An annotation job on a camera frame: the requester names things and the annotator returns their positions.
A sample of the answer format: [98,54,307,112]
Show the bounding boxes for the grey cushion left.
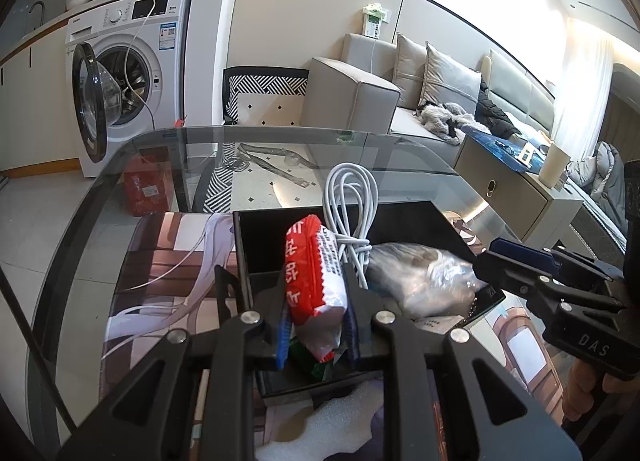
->
[392,34,427,110]

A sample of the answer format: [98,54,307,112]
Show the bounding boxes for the person's right hand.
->
[562,357,640,427]

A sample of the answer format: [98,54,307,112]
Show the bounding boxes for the beige side cabinet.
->
[454,136,582,249]

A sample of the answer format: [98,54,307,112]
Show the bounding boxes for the kitchen faucet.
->
[27,0,46,32]

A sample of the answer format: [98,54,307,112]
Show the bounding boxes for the grey cushion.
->
[392,34,427,110]
[419,43,482,114]

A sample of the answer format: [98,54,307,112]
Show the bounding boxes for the black storage box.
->
[214,200,507,402]

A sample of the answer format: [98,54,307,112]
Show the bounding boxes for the white cup on cabinet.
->
[538,143,570,188]

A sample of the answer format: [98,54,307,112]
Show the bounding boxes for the red white tissue pack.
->
[284,214,348,363]

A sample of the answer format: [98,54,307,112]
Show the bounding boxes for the white usb cable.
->
[322,160,381,292]

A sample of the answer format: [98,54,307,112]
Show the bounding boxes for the black patterned chair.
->
[222,65,309,126]

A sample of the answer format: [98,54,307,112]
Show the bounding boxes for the grey clothes on sofa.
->
[416,102,490,147]

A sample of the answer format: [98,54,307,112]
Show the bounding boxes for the bag of white rope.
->
[366,243,487,319]

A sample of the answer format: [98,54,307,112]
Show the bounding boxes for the red box under table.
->
[122,156,174,217]

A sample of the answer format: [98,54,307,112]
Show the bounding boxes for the white foam block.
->
[255,381,384,460]

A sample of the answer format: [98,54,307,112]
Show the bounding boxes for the anime printed table mat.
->
[96,209,566,461]

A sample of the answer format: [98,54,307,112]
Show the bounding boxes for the white washing machine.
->
[65,0,191,178]

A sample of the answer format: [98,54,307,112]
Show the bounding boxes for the beige sofa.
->
[300,34,555,164]

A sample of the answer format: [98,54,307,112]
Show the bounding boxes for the grey cushion right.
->
[419,43,482,114]

